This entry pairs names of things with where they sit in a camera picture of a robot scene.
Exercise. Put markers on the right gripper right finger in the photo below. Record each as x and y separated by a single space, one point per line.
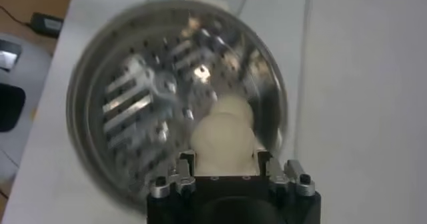
277 175

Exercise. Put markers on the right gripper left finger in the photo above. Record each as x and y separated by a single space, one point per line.
181 178

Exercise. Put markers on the white steamed baozi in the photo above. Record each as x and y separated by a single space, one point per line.
223 148
235 107

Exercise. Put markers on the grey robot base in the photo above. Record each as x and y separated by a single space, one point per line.
30 78

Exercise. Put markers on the stainless steel steamer basket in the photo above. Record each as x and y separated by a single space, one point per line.
133 95

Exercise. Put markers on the black power brick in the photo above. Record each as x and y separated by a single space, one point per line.
46 25

